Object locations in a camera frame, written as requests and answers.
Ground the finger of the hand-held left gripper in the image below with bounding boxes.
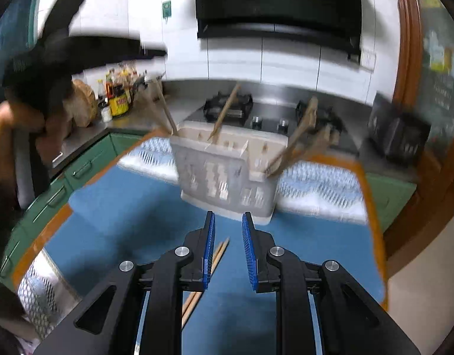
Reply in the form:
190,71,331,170
69,35,169,75
41,0,102,40

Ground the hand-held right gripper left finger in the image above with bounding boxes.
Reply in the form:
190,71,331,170
33,211,216,355

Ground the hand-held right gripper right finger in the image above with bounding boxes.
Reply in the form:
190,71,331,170
242,212,422,355

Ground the long wooden chopstick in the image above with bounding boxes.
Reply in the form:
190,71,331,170
182,237,231,329
182,242,226,317

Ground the white plastic utensil holder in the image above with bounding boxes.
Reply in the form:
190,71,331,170
170,120,289,226

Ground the person's left hand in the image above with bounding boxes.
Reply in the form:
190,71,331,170
0,92,77,193

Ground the round wooden cutting board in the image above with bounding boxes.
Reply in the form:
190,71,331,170
72,79,99,128

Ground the yellow label sauce bottle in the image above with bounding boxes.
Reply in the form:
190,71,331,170
109,81,131,118

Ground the blue patterned woven mat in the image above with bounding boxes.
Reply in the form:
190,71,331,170
17,135,385,355

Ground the black gas stove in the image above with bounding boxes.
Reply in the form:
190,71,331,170
202,92,348,139

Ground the black range hood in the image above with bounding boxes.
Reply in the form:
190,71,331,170
195,0,363,54

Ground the black rice cooker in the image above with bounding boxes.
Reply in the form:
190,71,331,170
368,92,432,164

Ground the glass door with stickers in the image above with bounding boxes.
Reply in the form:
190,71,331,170
412,0,454,208

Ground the light grey cable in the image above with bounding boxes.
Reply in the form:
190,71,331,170
12,129,37,209

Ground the white wall socket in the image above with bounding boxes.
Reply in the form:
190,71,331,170
360,48,376,69

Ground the wooden door frame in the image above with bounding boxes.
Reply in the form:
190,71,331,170
382,0,454,263

